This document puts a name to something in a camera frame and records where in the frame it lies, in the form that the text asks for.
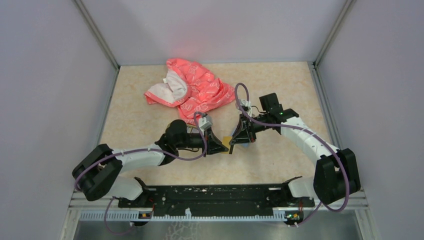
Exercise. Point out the pink patterned cloth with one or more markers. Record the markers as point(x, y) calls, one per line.
point(190, 87)

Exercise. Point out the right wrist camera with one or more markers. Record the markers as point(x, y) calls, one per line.
point(245, 105)

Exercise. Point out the beige blue card holder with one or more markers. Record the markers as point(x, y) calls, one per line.
point(245, 144)

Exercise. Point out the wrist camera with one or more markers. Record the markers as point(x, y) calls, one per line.
point(245, 105)
point(205, 122)

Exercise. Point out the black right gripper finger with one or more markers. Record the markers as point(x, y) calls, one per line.
point(241, 127)
point(240, 139)

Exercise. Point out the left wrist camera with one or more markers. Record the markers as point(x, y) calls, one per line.
point(205, 122)

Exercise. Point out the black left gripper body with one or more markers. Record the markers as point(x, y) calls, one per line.
point(193, 140)

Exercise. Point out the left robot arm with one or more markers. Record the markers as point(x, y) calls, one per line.
point(99, 173)

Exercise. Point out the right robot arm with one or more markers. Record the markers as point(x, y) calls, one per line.
point(336, 172)

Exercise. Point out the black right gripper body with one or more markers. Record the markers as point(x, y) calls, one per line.
point(256, 127)

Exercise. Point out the white slotted cable duct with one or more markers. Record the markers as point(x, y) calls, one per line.
point(136, 216)

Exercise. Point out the gold black-stripe credit card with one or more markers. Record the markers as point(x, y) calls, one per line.
point(226, 142)

